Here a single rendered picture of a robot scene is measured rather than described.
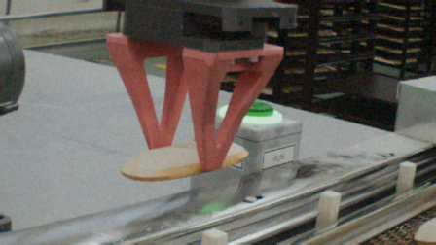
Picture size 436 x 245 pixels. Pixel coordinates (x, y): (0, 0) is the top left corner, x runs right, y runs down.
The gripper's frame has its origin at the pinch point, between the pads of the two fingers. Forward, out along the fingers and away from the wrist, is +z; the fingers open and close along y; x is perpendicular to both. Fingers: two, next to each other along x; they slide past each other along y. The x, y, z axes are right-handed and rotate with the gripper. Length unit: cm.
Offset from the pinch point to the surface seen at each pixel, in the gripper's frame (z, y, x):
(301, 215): 8.5, 2.3, -16.9
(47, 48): 83, 441, -355
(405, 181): 8.2, 0.4, -31.6
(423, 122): 5.3, 5.6, -45.3
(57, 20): 64, 442, -364
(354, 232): 4.4, -9.0, -6.1
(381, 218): 4.3, -9.0, -9.7
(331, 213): 8.0, 0.0, -17.8
